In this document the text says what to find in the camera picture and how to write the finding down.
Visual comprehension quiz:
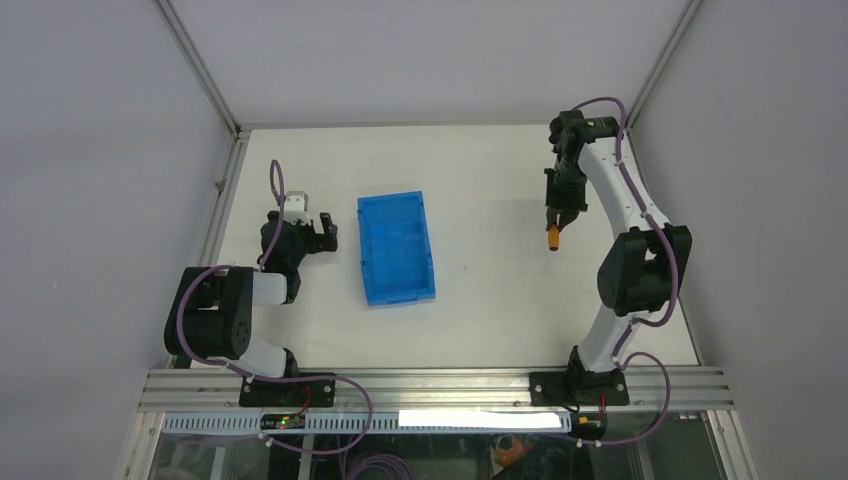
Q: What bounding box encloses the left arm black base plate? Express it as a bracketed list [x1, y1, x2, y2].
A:
[238, 374, 336, 409]

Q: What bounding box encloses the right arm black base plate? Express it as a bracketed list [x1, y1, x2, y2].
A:
[529, 370, 630, 407]

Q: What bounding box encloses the orange object below table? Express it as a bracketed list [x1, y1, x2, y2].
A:
[492, 434, 535, 468]

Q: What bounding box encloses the white slotted cable duct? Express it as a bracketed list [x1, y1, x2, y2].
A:
[162, 409, 571, 436]

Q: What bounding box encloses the orange black handled screwdriver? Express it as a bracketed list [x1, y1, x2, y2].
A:
[547, 224, 561, 252]

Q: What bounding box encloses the aluminium frame post right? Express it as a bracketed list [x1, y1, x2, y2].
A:
[628, 0, 705, 129]

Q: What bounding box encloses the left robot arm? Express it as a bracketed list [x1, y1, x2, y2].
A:
[165, 211, 569, 406]

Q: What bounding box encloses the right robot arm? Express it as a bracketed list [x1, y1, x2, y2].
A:
[540, 109, 692, 405]

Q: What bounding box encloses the aluminium frame rail front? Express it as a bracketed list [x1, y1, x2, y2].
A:
[138, 366, 736, 413]

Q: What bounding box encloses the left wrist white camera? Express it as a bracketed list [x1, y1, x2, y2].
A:
[282, 191, 312, 225]

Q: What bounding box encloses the aluminium frame post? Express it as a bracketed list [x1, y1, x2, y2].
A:
[628, 0, 705, 129]
[152, 0, 241, 138]

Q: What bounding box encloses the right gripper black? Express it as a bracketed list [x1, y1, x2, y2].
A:
[544, 161, 587, 230]

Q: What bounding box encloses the aluminium frame post left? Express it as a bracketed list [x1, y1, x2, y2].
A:
[152, 0, 241, 138]

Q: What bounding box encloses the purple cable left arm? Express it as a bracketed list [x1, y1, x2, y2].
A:
[174, 159, 374, 457]

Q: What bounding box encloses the blue plastic bin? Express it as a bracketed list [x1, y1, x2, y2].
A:
[357, 191, 436, 308]

